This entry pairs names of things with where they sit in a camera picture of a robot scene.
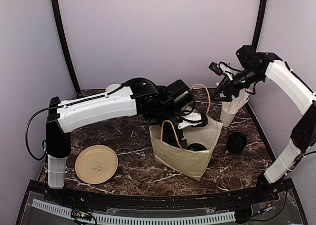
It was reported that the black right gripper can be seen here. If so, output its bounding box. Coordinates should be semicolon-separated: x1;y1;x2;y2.
211;67;263;102

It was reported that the cream paper bag with handles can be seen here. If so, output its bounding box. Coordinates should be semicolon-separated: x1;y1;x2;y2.
149;83;224;181

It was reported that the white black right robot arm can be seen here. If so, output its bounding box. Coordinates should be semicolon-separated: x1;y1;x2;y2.
209;45;316;202

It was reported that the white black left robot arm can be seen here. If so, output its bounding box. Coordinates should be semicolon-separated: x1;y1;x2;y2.
33;77;204;203

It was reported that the bundle of wrapped white straws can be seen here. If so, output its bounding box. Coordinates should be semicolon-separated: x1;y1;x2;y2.
222;89;250;114

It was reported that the white cup holding straws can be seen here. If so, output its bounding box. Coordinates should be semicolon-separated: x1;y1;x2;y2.
220;107;237;127

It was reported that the stack of black cup lids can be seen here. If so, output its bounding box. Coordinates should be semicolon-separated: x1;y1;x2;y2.
226;132;247;154

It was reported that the stack of white paper cups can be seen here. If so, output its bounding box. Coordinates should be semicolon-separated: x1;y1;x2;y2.
105;83;121;92

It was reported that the beige round plate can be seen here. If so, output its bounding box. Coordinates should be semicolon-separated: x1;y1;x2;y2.
75;145;119;185

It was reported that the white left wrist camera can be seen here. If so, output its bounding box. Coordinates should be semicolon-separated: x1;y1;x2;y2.
178;112;208;130

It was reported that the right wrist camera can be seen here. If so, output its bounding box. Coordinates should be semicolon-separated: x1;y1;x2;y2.
208;62;234;80

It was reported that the black front table rail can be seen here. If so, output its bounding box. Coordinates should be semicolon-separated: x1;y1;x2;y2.
27;180;293;211

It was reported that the white slotted cable duct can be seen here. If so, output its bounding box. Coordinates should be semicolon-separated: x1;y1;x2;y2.
31;199;236;225

